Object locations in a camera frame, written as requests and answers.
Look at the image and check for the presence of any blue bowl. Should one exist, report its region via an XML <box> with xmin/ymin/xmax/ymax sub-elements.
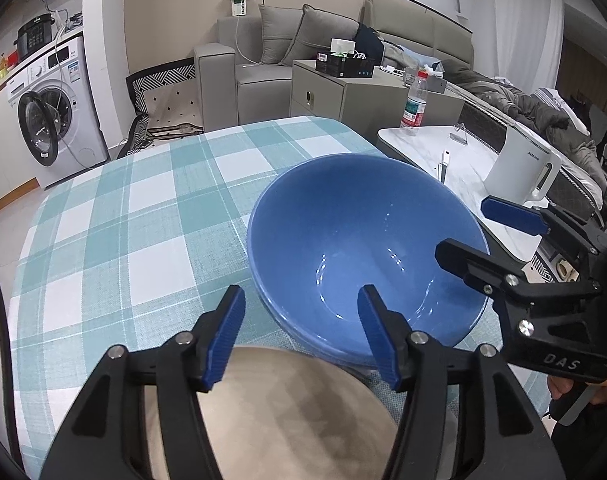
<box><xmin>256</xmin><ymin>285</ymin><xmax>489</xmax><ymax>366</ymax></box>
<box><xmin>246</xmin><ymin>154</ymin><xmax>490</xmax><ymax>356</ymax></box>
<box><xmin>263</xmin><ymin>300</ymin><xmax>464</xmax><ymax>370</ymax></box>

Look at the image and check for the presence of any person's right forearm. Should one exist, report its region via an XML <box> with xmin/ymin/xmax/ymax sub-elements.
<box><xmin>551</xmin><ymin>400</ymin><xmax>607</xmax><ymax>480</ymax></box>

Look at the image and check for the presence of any grey cushion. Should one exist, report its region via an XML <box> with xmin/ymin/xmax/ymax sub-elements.
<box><xmin>258</xmin><ymin>4</ymin><xmax>304</xmax><ymax>66</ymax></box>
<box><xmin>280</xmin><ymin>4</ymin><xmax>359</xmax><ymax>68</ymax></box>

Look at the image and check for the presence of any white electric kettle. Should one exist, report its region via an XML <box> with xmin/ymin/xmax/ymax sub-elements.
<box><xmin>483</xmin><ymin>127</ymin><xmax>569</xmax><ymax>203</ymax></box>

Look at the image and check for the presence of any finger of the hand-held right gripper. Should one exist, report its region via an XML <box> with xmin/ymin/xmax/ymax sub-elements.
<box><xmin>481</xmin><ymin>197</ymin><xmax>607</xmax><ymax>261</ymax></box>
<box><xmin>435</xmin><ymin>238</ymin><xmax>604</xmax><ymax>323</ymax></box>

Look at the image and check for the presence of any person's right hand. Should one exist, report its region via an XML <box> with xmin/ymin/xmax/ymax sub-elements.
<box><xmin>547</xmin><ymin>370</ymin><xmax>607</xmax><ymax>408</ymax></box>

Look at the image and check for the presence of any cream round plate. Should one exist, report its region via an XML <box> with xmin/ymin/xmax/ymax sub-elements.
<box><xmin>143</xmin><ymin>346</ymin><xmax>400</xmax><ymax>480</ymax></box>

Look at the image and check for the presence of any black box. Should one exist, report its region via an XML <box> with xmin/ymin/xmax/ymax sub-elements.
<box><xmin>316</xmin><ymin>52</ymin><xmax>375</xmax><ymax>78</ymax></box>

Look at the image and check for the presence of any grey sofa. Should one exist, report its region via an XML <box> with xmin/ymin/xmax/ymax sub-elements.
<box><xmin>193</xmin><ymin>0</ymin><xmax>474</xmax><ymax>131</ymax></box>

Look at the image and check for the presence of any white curtain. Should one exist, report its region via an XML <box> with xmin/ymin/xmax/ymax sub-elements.
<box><xmin>493</xmin><ymin>0</ymin><xmax>577</xmax><ymax>93</ymax></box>

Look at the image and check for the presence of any clear plastic water bottle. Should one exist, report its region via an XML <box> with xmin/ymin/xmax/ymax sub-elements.
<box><xmin>401</xmin><ymin>70</ymin><xmax>430</xmax><ymax>131</ymax></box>

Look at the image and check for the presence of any black pressure cooker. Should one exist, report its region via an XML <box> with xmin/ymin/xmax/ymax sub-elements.
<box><xmin>14</xmin><ymin>14</ymin><xmax>54</xmax><ymax>58</ymax></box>

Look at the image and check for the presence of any teal checked tablecloth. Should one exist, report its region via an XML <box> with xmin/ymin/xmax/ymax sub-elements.
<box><xmin>8</xmin><ymin>116</ymin><xmax>509</xmax><ymax>480</ymax></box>

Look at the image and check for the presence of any white washing machine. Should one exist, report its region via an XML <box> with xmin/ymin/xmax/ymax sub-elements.
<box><xmin>6</xmin><ymin>30</ymin><xmax>109</xmax><ymax>191</ymax></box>

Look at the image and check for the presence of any grey side cabinet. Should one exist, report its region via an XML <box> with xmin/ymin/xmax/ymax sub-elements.
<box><xmin>289</xmin><ymin>59</ymin><xmax>464</xmax><ymax>133</ymax></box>

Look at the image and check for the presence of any white marble side table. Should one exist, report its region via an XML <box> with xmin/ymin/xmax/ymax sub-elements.
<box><xmin>377</xmin><ymin>125</ymin><xmax>607</xmax><ymax>266</ymax></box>

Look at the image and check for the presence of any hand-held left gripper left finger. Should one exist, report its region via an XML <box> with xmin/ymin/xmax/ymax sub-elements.
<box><xmin>38</xmin><ymin>284</ymin><xmax>247</xmax><ymax>480</ymax></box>

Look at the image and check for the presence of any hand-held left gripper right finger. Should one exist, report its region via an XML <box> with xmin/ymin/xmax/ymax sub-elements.
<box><xmin>357</xmin><ymin>284</ymin><xmax>567</xmax><ymax>480</ymax></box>

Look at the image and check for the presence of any dark clothing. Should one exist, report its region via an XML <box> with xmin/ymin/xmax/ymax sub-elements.
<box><xmin>353</xmin><ymin>24</ymin><xmax>387</xmax><ymax>66</ymax></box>

